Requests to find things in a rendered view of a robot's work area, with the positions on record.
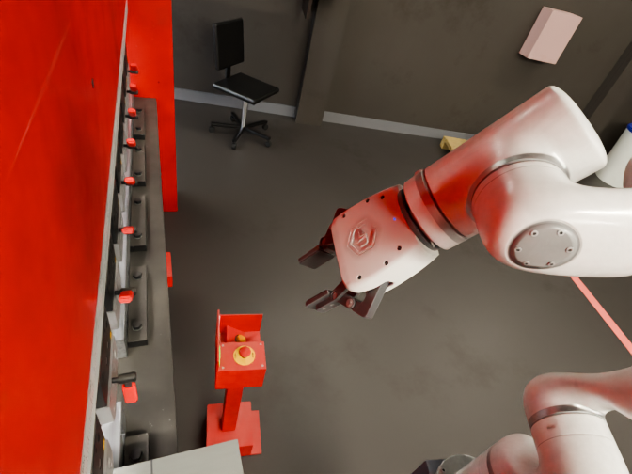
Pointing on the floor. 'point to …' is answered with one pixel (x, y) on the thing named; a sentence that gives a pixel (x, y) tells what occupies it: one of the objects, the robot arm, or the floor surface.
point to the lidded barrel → (617, 160)
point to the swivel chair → (232, 30)
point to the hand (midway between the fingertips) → (319, 279)
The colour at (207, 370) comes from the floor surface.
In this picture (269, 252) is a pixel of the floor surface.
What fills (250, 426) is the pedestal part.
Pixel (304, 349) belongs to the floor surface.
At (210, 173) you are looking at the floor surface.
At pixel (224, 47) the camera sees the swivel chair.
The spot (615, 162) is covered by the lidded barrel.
